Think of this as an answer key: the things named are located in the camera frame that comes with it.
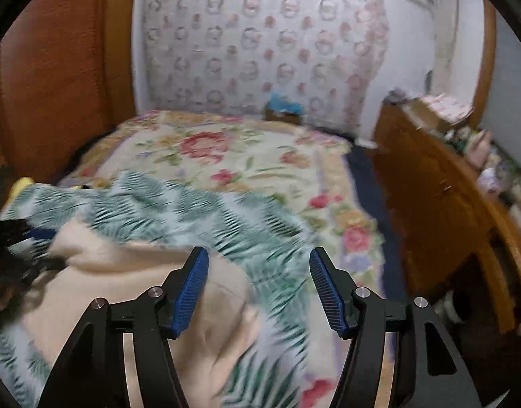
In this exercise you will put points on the large cardboard box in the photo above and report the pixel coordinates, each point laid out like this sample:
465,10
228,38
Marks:
422,117

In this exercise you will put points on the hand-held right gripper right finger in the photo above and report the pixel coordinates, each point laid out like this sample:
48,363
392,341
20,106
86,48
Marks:
328,293

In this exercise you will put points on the green leaf print blanket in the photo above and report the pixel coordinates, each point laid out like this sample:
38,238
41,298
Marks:
179,208

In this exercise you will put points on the pink tissue packet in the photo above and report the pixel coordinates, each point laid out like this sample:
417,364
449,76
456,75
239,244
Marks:
489,180

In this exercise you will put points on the floral blanket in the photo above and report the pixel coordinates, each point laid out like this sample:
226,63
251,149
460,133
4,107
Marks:
243,157

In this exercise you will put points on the peach printed t-shirt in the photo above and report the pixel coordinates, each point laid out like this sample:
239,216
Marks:
115,263

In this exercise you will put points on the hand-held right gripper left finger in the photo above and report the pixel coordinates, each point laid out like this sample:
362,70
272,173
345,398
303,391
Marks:
192,293

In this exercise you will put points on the pink thermos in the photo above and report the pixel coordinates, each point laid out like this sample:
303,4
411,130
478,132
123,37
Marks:
480,148

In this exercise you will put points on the dotted white cloth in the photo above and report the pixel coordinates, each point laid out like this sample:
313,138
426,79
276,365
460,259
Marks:
447,106

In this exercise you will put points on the wooden louvered wardrobe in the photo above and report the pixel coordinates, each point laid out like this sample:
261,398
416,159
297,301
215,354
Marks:
60,72

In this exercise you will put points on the wooden cabinet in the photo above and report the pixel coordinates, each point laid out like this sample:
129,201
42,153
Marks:
434,199

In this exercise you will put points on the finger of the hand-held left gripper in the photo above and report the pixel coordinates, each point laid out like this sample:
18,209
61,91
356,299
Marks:
43,233

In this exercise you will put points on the small cardboard box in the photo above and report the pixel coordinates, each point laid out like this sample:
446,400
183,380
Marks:
283,117

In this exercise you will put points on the cream window curtain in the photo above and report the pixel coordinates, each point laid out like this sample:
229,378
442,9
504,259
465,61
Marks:
441,29

